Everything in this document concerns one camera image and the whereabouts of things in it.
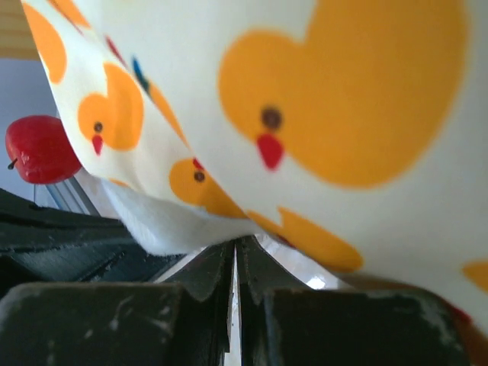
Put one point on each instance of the wooden pet bed frame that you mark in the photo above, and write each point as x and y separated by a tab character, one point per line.
16	40

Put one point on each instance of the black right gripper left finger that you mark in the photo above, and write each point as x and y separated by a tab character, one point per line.
181	321

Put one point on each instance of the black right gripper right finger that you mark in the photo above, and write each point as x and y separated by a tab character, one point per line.
285	322

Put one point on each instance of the red apple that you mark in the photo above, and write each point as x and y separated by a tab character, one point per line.
39	150

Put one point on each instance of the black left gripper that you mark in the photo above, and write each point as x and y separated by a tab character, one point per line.
41	244

